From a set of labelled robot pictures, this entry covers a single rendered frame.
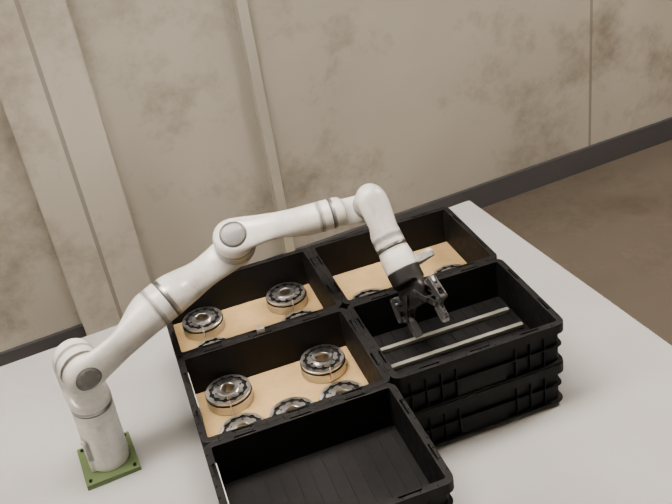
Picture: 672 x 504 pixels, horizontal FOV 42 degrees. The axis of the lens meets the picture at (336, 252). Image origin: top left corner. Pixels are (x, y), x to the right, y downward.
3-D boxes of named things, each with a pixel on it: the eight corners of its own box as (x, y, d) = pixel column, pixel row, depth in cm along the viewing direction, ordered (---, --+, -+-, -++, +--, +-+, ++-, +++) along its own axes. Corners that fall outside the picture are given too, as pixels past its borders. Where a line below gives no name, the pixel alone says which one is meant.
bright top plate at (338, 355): (309, 380, 191) (308, 377, 191) (294, 355, 200) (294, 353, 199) (351, 365, 194) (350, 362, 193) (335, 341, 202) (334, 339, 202)
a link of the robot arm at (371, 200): (410, 236, 188) (404, 246, 197) (379, 175, 191) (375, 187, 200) (381, 249, 187) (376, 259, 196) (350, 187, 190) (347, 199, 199)
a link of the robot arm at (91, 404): (43, 346, 182) (64, 404, 192) (59, 369, 175) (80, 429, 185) (84, 327, 186) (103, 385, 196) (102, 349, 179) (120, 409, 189)
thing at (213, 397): (207, 411, 187) (207, 409, 187) (204, 382, 196) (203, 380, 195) (253, 399, 188) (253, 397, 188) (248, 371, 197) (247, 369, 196)
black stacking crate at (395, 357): (399, 423, 182) (393, 382, 176) (352, 346, 207) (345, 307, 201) (565, 365, 190) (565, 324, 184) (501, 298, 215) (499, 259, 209)
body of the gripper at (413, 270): (378, 278, 193) (397, 316, 191) (402, 262, 186) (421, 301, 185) (401, 271, 198) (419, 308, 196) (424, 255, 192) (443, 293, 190)
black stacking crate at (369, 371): (215, 487, 174) (203, 446, 168) (189, 399, 199) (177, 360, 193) (397, 424, 182) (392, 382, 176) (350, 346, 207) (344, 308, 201)
